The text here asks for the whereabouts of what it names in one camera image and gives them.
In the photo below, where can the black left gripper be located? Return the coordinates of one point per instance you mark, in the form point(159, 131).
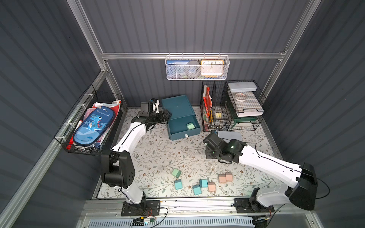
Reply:
point(164, 115)

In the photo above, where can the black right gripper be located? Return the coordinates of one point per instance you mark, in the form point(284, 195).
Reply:
point(208, 139)

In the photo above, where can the teal drawer cabinet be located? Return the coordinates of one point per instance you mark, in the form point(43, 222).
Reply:
point(178, 106)

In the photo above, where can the light green plug two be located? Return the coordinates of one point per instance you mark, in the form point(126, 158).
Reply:
point(190, 126)

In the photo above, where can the light green plug one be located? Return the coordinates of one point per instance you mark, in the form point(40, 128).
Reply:
point(176, 173)

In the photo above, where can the teal plug one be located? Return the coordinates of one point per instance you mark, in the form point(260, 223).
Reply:
point(178, 184)

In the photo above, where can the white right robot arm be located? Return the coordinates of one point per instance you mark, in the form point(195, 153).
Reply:
point(299, 182)

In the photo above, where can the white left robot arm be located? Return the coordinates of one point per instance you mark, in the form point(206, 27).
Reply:
point(117, 168)

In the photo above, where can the grey pencil box on table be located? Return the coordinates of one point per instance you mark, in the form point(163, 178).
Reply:
point(227, 135)

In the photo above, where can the pink plug one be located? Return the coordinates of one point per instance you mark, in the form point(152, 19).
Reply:
point(222, 178)

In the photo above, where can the pink plug two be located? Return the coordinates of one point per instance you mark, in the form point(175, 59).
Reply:
point(229, 177)

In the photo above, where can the teal plug two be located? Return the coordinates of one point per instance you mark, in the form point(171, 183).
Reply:
point(203, 183)

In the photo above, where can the pink plug three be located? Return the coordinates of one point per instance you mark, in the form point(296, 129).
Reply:
point(211, 187)

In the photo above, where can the teal plug three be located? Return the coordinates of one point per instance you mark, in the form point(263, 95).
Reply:
point(197, 190)

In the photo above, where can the red book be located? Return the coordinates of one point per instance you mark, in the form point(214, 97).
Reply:
point(207, 101)

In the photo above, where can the floral table mat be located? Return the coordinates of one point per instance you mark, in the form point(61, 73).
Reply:
point(155, 157)

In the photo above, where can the white checkered notebook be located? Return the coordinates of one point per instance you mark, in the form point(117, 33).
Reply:
point(250, 107)

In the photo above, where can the grey tape roll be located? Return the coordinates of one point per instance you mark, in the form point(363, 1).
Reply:
point(193, 69)

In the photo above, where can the clear tape roll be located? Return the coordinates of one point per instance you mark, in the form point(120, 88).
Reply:
point(240, 97)

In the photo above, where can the blue dinosaur pencil case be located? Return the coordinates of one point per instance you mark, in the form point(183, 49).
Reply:
point(94, 126)

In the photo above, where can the yellow alarm clock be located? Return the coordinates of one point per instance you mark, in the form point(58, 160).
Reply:
point(212, 68)

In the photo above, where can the grey pencil box on rack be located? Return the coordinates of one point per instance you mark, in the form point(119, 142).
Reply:
point(239, 87)

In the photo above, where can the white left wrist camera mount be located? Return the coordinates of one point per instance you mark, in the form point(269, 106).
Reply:
point(153, 105)

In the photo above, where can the black wire desk organizer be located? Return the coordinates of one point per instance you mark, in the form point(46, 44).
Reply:
point(224, 117)

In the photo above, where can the white hanging wire basket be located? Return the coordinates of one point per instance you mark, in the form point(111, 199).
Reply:
point(175, 66)

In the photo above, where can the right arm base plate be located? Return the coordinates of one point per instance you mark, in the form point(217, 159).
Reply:
point(244, 205)

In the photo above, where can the black side wire basket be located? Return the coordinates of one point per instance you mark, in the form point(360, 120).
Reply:
point(88, 102)

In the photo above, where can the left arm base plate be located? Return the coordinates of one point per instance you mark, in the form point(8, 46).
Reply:
point(146, 208)

